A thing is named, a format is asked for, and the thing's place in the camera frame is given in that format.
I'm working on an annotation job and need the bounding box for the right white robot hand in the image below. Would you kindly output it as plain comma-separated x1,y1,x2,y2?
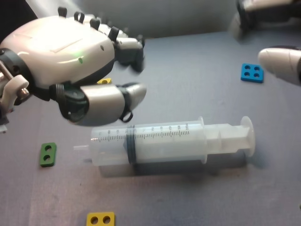
228,0,301,87

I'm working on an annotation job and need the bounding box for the large clear plastic syringe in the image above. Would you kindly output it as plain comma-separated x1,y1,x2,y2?
73,115,256,167

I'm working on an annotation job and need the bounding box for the grey table cloth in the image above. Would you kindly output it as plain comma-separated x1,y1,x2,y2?
0,32,301,226

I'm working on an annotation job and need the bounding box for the dark green two-hole block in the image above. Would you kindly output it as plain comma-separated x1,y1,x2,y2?
39,143,57,168

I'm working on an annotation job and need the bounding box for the blue four-hole block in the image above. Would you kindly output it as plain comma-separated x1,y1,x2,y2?
240,63,264,83

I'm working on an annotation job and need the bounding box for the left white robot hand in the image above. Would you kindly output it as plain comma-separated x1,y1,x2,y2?
0,7,148,127

